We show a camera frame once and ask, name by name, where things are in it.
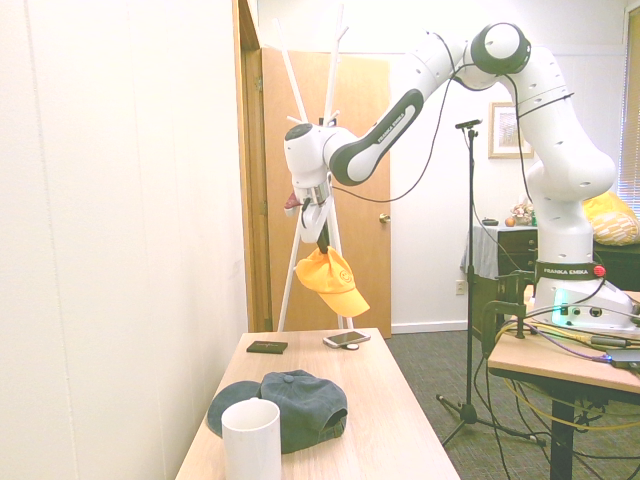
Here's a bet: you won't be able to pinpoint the window blinds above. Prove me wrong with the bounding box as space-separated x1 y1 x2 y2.
617 27 640 201

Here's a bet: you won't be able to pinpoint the blue denim baseball cap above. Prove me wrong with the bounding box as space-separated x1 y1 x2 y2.
207 369 349 455

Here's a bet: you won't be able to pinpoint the light blue cloth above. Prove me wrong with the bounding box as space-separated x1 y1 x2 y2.
459 223 502 277

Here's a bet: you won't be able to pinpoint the black camera tripod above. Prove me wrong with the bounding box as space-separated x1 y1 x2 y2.
435 127 547 448

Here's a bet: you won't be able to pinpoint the framed wall picture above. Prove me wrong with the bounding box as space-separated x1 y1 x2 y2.
487 101 536 161

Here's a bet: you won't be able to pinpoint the brown wooden door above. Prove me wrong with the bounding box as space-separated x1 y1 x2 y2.
260 47 393 334

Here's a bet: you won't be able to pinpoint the white wooden coat rack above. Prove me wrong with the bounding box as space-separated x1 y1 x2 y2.
272 3 352 334

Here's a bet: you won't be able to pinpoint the white cylindrical cup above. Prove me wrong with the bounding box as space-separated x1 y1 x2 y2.
221 398 282 480

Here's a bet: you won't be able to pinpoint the brown wooden door frame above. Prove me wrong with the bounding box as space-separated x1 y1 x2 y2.
232 0 274 334

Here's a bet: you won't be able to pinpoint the white smartphone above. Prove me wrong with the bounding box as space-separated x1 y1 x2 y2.
322 329 373 349

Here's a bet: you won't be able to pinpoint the orange baseball cap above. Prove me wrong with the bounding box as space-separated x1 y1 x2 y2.
293 247 371 319

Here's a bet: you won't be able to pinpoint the black table clamp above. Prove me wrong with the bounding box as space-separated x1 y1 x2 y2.
481 271 534 347

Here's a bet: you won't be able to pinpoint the dark wooden dresser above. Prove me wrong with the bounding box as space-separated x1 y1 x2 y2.
496 226 542 282

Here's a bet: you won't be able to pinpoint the flower decoration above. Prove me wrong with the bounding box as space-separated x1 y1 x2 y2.
511 197 536 226

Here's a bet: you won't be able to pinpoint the yellow cable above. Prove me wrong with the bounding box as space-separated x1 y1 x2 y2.
494 319 640 435

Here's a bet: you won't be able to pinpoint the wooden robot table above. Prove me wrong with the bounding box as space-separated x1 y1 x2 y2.
486 287 640 480

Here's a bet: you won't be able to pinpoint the black box device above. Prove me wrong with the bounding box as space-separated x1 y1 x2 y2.
607 348 640 370

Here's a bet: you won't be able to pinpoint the yellow bag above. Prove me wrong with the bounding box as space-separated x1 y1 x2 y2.
581 191 640 247

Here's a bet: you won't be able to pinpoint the purple cable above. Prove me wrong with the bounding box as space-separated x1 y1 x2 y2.
529 327 614 362

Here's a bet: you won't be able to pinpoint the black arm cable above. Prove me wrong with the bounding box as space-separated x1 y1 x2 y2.
327 47 576 204

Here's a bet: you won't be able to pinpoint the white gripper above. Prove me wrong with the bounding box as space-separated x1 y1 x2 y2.
298 196 334 255

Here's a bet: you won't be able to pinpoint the white baseboard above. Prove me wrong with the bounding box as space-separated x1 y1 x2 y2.
391 320 472 336

